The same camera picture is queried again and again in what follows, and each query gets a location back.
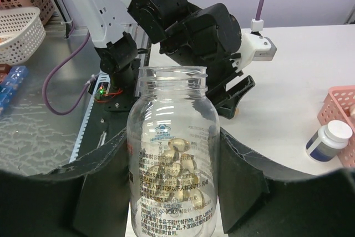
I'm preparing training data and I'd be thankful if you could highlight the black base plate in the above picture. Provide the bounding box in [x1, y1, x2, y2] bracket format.
[76, 83, 138, 159]

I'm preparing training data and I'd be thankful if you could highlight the pink plastic basket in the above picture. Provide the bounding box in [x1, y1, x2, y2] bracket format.
[317, 85, 355, 168]

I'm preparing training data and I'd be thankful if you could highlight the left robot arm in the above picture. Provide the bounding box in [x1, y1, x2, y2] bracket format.
[72, 0, 254, 119]

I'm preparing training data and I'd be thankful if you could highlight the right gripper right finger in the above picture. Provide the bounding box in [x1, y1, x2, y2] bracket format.
[219, 130, 354, 236]

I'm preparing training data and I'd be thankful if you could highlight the blue pill organizer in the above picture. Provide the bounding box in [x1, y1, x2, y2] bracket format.
[1, 65, 28, 114]

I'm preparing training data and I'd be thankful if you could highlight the white perforated basket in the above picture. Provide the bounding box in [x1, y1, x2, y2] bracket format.
[1, 7, 46, 65]

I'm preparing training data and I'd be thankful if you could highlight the white capped pill bottle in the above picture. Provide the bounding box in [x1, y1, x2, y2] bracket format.
[306, 120, 353, 162]

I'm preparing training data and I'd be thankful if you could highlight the white cable duct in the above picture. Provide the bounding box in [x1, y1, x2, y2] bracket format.
[69, 72, 109, 163]

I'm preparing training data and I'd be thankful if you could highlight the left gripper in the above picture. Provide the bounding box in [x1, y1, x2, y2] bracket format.
[166, 39, 255, 119]

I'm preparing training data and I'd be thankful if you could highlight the clear pill bottle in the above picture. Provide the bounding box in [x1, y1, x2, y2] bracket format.
[126, 66, 220, 236]

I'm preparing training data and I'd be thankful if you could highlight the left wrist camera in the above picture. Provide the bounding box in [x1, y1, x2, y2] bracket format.
[230, 19, 277, 71]

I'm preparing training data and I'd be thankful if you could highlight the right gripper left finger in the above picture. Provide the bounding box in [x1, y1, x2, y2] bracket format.
[1, 130, 130, 236]

